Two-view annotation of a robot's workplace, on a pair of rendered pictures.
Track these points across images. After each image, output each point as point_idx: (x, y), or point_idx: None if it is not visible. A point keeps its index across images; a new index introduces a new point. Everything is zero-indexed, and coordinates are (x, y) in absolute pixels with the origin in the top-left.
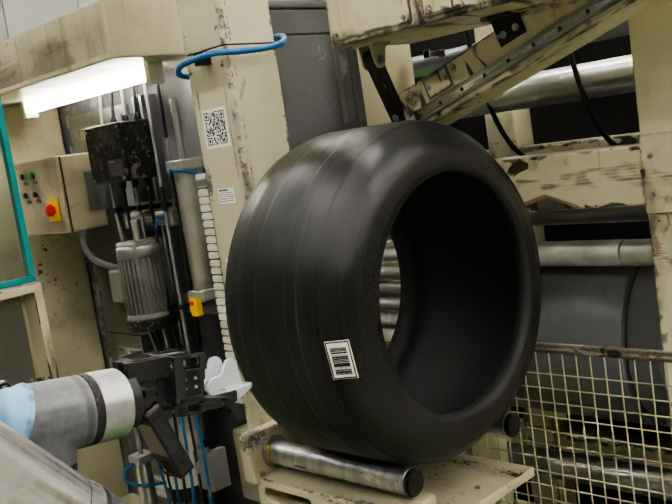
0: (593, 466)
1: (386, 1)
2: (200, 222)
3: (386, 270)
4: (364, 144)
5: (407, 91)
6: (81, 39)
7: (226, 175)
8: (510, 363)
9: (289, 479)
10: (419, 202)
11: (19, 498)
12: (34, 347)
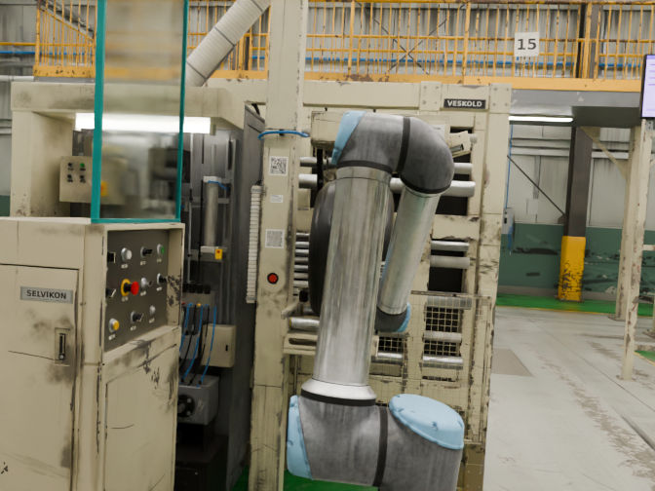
0: (387, 340)
1: None
2: (216, 211)
3: (295, 250)
4: None
5: (327, 170)
6: (198, 102)
7: (279, 189)
8: None
9: (303, 333)
10: None
11: (413, 282)
12: (169, 258)
